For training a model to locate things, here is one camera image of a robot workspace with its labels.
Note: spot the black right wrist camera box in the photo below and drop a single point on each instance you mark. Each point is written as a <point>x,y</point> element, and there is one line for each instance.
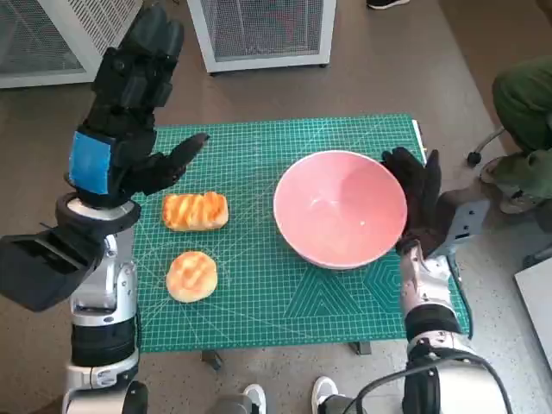
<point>468,220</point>

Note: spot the white side table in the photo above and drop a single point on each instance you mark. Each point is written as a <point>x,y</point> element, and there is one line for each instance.
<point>539,310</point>

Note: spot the round toy bread bun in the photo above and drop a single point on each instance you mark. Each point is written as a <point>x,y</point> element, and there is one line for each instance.
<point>192,276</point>

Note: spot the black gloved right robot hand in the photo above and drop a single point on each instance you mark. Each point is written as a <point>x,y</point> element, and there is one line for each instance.
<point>422,202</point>

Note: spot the white shoe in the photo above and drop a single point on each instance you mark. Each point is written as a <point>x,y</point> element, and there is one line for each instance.
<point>323,392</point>
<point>255,397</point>

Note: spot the rectangular striped toy bread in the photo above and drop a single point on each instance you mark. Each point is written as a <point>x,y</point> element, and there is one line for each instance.
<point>196,211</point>

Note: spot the grey leg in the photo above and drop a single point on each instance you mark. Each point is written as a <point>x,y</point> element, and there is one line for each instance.
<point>343,405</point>

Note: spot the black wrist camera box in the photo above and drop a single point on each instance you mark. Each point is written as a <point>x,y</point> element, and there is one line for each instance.
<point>468,220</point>
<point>43,267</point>

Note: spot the black table bracket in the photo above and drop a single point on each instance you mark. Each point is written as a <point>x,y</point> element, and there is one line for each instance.
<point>212,359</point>
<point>361,347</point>

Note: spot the small white mesh cabinet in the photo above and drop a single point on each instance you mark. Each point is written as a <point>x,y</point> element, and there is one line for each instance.
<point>263,30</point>

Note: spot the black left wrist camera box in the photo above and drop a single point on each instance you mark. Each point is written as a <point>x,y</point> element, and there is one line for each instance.
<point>43,267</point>

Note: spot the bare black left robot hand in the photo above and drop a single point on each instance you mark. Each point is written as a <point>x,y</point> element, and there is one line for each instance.
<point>125,146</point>

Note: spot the person's black shoe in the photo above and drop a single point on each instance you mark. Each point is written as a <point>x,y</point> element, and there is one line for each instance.
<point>388,3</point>

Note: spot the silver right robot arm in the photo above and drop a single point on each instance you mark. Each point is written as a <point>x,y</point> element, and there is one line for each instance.
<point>424,284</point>

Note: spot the large white mesh cabinet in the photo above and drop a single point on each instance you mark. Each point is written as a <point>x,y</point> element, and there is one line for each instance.
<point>52,43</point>

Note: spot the pink bowl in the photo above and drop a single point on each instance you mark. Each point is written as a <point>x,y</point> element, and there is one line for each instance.
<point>336,207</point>

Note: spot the green cutting mat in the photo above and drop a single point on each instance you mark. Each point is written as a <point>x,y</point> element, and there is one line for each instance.
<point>259,284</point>

